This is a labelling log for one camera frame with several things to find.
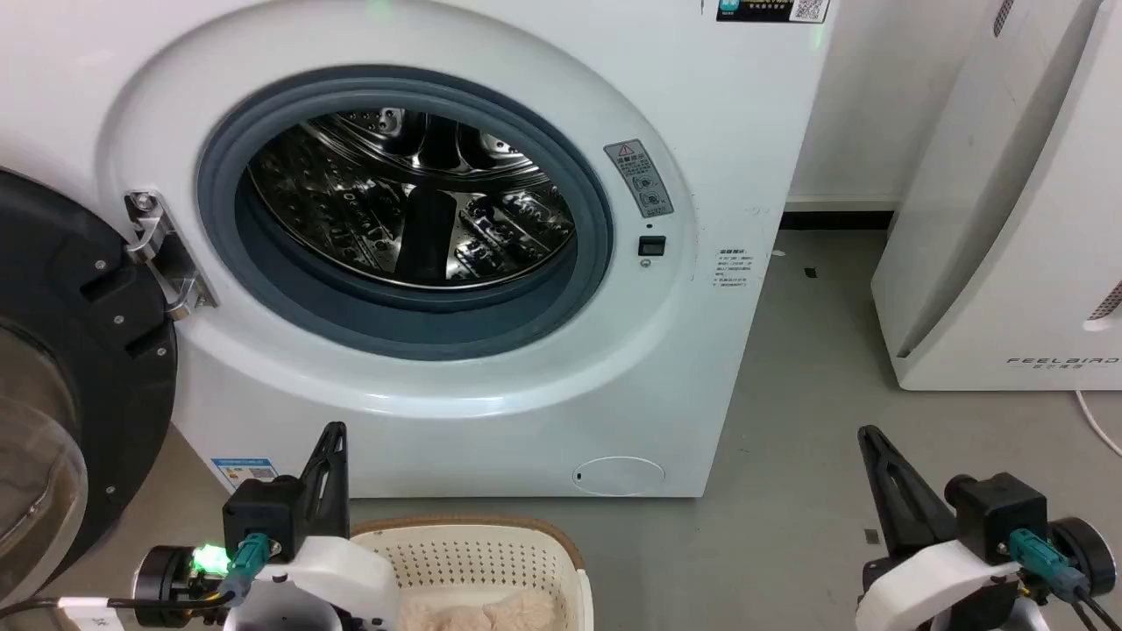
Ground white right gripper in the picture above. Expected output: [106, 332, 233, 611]
[855, 424, 1051, 631]

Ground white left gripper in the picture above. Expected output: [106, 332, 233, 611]
[224, 422, 402, 631]

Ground stainless steel washing machine drum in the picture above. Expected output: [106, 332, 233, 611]
[247, 107, 578, 291]

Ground black washing machine door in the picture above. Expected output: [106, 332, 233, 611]
[0, 167, 180, 607]

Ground blue white energy label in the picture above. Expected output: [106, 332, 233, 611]
[210, 457, 280, 494]

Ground white perforated laundry basket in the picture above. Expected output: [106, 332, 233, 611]
[348, 514, 596, 631]

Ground grey rubber door gasket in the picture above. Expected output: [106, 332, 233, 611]
[196, 65, 615, 363]

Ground beige fluffy cloth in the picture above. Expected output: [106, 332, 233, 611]
[397, 586, 559, 631]

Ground white front-load washing machine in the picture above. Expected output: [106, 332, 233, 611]
[0, 0, 834, 500]

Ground white air purifier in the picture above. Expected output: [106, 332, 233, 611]
[870, 0, 1122, 393]

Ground oval drain filter cover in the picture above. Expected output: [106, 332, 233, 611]
[574, 455, 667, 498]

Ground metal door hinge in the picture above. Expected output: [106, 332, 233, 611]
[124, 188, 219, 322]

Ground small printed text label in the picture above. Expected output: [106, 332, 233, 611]
[712, 248, 753, 291]

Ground grey warning sticker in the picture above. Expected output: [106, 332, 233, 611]
[603, 138, 676, 220]

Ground black QR code sticker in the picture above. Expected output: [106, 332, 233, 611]
[716, 0, 831, 25]

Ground right arm teal-plug cable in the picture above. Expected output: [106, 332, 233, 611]
[1007, 528, 1122, 631]

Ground white power cable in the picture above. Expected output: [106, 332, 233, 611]
[1074, 389, 1122, 459]

